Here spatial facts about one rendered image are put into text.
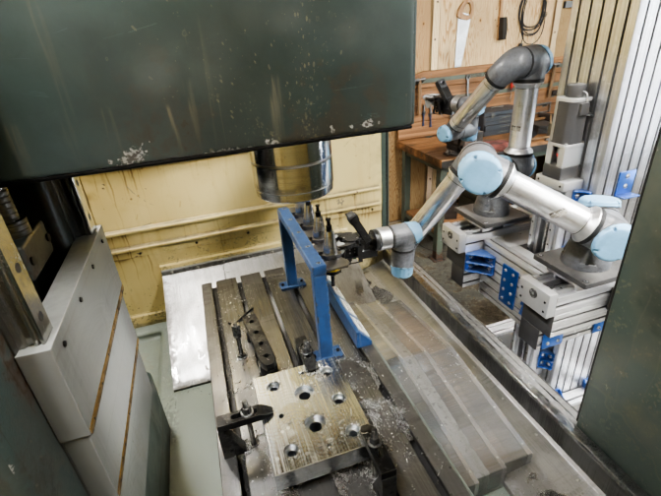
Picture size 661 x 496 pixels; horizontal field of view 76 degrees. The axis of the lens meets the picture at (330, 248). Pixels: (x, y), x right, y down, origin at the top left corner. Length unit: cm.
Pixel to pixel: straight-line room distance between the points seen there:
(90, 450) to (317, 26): 76
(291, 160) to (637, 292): 77
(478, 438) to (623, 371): 44
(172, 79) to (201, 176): 122
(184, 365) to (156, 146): 122
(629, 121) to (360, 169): 104
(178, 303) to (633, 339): 159
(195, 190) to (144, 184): 20
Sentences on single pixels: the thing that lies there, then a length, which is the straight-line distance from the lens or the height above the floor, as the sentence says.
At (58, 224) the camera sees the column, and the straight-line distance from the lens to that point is 104.
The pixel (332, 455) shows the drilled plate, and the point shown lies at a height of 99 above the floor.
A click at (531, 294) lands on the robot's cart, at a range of 157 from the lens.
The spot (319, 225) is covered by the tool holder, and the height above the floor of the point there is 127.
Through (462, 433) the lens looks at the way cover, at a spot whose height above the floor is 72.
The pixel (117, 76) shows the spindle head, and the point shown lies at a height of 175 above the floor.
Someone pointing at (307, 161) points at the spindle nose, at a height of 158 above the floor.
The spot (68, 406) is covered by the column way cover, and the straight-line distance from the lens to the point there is 79.
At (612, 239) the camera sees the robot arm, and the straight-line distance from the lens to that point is 140.
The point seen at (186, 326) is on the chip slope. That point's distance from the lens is 188.
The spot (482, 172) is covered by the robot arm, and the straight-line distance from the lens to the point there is 126.
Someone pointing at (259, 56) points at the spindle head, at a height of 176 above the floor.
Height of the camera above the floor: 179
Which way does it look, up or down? 27 degrees down
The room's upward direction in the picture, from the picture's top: 4 degrees counter-clockwise
